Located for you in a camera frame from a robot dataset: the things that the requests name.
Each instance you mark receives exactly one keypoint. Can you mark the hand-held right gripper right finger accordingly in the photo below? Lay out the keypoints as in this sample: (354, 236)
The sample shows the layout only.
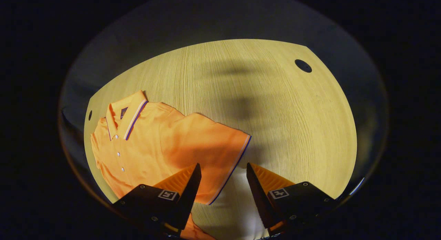
(258, 195)

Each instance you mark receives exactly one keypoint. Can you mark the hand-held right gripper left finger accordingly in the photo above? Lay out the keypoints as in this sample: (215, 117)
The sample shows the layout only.
(189, 198)

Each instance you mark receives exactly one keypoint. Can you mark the orange T-shirt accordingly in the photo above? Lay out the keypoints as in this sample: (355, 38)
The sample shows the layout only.
(155, 140)

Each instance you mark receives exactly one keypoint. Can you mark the round black table grommet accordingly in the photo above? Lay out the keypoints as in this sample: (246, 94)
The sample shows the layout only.
(90, 115)
(303, 65)

